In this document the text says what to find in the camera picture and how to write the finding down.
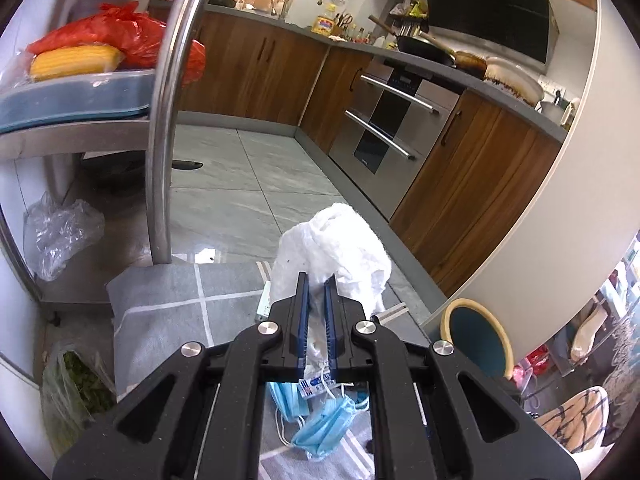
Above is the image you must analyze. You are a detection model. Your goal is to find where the green medicine box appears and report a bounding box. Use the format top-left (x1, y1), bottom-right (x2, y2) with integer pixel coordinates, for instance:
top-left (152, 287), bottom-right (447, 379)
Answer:
top-left (255, 280), bottom-right (273, 323)

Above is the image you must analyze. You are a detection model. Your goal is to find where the small steel pot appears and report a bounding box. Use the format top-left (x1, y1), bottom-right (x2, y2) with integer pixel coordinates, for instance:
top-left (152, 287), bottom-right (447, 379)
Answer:
top-left (537, 100), bottom-right (571, 123)

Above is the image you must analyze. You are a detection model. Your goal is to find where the grey kitchen countertop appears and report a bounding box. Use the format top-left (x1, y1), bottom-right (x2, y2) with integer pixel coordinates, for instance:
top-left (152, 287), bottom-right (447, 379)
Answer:
top-left (150, 0), bottom-right (571, 143)

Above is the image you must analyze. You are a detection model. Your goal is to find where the clear plastic bag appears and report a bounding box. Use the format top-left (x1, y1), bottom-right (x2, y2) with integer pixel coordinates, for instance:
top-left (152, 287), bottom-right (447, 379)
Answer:
top-left (22, 192), bottom-right (106, 282)

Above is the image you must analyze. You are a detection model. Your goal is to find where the steel shelf table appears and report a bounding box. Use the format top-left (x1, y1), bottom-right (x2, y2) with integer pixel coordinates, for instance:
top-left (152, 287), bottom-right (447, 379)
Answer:
top-left (0, 110), bottom-right (156, 161)

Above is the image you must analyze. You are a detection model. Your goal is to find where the white tissue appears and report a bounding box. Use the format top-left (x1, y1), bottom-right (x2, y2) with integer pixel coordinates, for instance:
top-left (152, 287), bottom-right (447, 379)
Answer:
top-left (270, 203), bottom-right (393, 376)

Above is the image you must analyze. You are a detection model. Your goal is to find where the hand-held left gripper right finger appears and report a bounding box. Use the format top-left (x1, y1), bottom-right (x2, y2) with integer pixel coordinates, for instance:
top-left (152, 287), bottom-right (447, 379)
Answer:
top-left (322, 276), bottom-right (581, 480)

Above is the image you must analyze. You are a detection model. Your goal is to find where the yellow corn cob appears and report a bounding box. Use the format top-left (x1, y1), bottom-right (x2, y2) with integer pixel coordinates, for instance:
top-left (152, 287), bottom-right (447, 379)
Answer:
top-left (29, 43), bottom-right (126, 82)

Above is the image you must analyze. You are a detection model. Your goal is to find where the bag of green vegetables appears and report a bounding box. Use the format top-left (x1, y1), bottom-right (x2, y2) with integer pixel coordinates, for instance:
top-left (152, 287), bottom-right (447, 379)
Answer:
top-left (41, 342), bottom-right (118, 458)

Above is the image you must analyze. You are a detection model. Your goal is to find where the white cooking pot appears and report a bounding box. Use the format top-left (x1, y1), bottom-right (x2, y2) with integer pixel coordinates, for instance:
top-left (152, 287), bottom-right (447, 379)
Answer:
top-left (482, 56), bottom-right (545, 108)

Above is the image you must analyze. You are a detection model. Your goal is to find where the wooden lower cabinet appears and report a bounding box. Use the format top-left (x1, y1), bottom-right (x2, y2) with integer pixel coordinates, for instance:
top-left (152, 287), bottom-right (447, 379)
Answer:
top-left (175, 10), bottom-right (373, 156)
top-left (390, 87), bottom-right (566, 298)

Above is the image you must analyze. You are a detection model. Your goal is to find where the blue face mask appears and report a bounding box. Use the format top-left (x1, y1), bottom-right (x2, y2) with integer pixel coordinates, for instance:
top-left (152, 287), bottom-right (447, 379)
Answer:
top-left (267, 382), bottom-right (311, 418)
top-left (291, 394), bottom-right (368, 461)

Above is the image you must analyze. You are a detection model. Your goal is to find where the stainless steel oven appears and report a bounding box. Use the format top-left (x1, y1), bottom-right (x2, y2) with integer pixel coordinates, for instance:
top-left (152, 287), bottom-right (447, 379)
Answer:
top-left (328, 57), bottom-right (463, 221)

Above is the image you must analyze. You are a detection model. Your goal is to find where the steel table leg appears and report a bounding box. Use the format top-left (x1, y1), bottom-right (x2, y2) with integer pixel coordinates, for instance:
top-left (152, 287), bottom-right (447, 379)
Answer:
top-left (146, 0), bottom-right (226, 266)

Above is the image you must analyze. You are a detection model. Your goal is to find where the red plastic bag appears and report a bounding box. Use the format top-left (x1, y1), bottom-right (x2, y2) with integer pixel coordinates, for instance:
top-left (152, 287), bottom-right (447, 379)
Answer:
top-left (27, 2), bottom-right (207, 86)

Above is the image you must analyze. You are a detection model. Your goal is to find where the black wok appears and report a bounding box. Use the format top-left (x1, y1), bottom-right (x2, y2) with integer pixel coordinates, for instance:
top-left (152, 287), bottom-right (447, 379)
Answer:
top-left (369, 14), bottom-right (458, 67)

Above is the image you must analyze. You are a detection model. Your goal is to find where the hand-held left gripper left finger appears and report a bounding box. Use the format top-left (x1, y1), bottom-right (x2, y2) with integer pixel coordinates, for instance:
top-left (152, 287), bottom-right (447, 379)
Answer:
top-left (52, 271), bottom-right (311, 480)

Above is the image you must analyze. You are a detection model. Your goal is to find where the row of condiment bottles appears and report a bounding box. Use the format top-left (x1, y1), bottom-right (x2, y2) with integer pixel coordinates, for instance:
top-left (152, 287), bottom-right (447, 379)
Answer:
top-left (345, 25), bottom-right (387, 48)

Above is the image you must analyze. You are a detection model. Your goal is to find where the yellow oil bottle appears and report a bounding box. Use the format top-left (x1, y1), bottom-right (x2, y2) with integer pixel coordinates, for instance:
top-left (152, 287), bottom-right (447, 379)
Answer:
top-left (311, 4), bottom-right (338, 36)

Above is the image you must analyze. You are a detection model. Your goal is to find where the plaid cushioned chair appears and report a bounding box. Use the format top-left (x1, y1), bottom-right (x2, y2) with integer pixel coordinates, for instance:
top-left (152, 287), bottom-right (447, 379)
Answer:
top-left (537, 385), bottom-right (621, 466)

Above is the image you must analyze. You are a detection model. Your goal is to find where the black dustpan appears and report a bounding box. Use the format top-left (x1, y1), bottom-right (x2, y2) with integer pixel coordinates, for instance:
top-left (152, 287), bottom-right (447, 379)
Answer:
top-left (80, 152), bottom-right (205, 181)

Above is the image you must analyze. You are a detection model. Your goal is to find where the small white printed packet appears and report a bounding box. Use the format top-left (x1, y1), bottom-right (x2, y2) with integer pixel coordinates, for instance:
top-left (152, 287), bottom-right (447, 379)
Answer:
top-left (297, 370), bottom-right (336, 401)

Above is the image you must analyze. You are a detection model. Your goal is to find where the blue plastic tray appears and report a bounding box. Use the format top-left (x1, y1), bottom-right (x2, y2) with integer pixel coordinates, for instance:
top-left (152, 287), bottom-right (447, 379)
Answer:
top-left (0, 67), bottom-right (158, 133)

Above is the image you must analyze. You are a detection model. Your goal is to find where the brown cooking pot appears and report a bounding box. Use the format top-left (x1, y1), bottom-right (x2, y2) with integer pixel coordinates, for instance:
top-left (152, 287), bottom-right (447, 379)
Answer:
top-left (452, 51), bottom-right (488, 81)

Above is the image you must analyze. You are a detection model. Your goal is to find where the grey checked mat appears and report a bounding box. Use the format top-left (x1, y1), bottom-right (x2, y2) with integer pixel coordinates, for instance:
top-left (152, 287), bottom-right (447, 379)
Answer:
top-left (105, 260), bottom-right (433, 480)

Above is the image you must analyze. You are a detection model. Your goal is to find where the black range hood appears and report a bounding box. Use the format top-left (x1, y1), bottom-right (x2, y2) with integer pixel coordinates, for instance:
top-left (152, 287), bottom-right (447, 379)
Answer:
top-left (420, 0), bottom-right (551, 66)

